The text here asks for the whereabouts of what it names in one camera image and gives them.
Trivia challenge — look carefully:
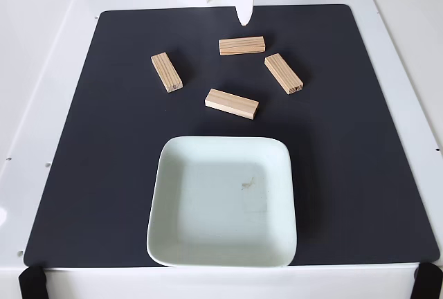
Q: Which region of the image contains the black rubber mat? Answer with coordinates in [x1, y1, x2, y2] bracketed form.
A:
[23, 3, 440, 268]

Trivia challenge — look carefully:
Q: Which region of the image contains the pale square ceramic plate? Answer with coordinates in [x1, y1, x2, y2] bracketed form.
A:
[146, 135, 298, 268]

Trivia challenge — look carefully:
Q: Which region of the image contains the wooden block with dark lines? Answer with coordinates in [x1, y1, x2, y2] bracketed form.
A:
[219, 35, 266, 57]

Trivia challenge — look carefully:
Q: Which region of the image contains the smooth light wooden block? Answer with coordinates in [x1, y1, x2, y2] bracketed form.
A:
[204, 88, 260, 120]

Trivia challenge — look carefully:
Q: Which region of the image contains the striped grain wooden block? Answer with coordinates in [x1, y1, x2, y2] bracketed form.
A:
[264, 53, 305, 96]

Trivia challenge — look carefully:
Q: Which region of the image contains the striped block with knot end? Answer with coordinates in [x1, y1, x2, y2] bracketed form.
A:
[150, 51, 184, 94]

